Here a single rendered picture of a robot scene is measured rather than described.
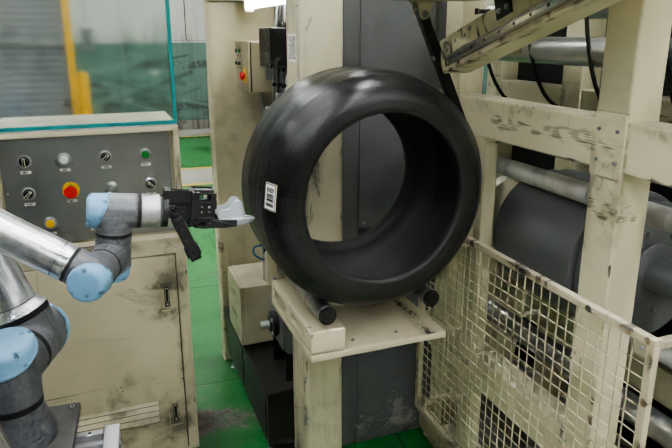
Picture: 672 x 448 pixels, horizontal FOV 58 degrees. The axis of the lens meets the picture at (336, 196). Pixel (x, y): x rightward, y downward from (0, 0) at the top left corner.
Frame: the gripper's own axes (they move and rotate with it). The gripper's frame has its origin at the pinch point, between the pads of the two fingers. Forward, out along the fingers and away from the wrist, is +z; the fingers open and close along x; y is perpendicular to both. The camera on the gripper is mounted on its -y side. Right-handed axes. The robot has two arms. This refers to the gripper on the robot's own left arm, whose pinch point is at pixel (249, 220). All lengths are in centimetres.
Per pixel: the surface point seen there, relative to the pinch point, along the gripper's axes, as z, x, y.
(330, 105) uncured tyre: 13.1, -10.7, 29.0
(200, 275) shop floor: 33, 250, -109
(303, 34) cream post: 17, 27, 44
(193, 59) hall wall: 113, 900, 16
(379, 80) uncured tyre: 24.6, -9.4, 35.3
